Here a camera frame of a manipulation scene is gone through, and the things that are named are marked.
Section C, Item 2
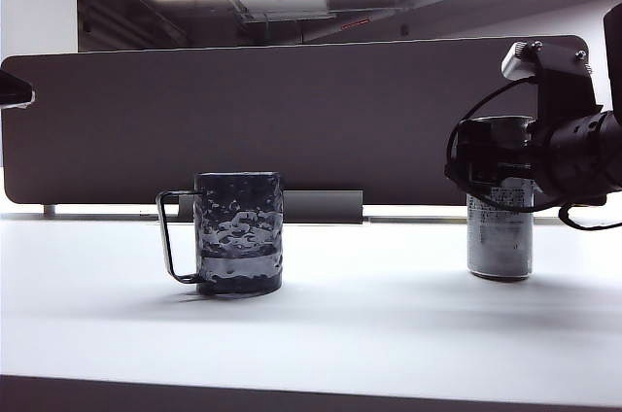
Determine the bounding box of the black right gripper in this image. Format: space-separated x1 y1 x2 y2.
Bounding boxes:
456 110 614 212

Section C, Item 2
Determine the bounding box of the silver metal drink can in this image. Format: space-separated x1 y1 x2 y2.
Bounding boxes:
465 115 536 283

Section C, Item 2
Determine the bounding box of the dark desk divider panel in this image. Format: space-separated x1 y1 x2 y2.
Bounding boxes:
0 34 592 207

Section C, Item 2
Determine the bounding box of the dark textured glass mug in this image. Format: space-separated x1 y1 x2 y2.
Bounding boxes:
155 170 285 297

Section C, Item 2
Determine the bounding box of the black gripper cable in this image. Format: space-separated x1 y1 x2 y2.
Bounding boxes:
443 75 541 209
557 201 622 231

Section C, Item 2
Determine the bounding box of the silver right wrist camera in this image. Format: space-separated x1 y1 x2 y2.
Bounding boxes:
501 40 546 81

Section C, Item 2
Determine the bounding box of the black wrist camera mount bracket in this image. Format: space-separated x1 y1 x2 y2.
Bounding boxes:
531 44 605 127

